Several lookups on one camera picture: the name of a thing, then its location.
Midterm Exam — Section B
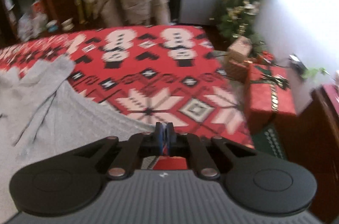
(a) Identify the wooden nightstand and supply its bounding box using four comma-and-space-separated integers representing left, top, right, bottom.
297, 83, 339, 223

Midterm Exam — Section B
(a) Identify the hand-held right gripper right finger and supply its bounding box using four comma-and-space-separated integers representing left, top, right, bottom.
167, 123, 258, 180

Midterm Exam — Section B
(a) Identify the green floor mat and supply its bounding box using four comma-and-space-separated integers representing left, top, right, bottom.
251, 122, 289, 159

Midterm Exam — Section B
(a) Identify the yellow cardboard box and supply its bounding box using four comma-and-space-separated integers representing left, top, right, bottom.
75, 0, 88, 23

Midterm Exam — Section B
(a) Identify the decorated Christmas tree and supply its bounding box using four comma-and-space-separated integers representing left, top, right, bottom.
212, 0, 265, 51

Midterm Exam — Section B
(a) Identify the red patterned blanket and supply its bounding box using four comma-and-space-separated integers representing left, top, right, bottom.
0, 25, 255, 171

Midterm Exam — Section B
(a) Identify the wooden drawer cabinet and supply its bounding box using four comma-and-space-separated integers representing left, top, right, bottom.
40, 0, 85, 26

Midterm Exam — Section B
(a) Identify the small patterned gift box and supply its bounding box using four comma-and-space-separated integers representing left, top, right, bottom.
227, 36, 252, 81

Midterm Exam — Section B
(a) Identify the small red gift box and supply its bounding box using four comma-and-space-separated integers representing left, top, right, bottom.
254, 52, 274, 65

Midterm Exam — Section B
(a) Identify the green plant sprig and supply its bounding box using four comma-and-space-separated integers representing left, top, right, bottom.
302, 67, 330, 80

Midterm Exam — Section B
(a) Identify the white ceramic pet bowl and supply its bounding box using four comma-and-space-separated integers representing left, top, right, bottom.
61, 18, 74, 31

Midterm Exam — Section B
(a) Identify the white plastic bag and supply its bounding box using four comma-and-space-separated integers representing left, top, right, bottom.
29, 12, 49, 36

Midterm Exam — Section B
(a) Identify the printed plastic bag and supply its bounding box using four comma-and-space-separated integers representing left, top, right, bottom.
16, 13, 33, 40

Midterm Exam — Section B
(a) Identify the grey sweater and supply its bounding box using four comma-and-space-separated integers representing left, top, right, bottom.
0, 56, 159, 220

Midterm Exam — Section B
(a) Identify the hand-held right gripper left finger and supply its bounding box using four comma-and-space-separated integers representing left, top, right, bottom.
71, 122, 163, 180

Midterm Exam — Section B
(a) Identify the large red gift box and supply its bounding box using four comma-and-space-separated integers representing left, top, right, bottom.
244, 64, 296, 134

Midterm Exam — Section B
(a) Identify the blue pet bowl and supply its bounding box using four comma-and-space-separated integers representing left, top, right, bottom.
47, 20, 59, 33

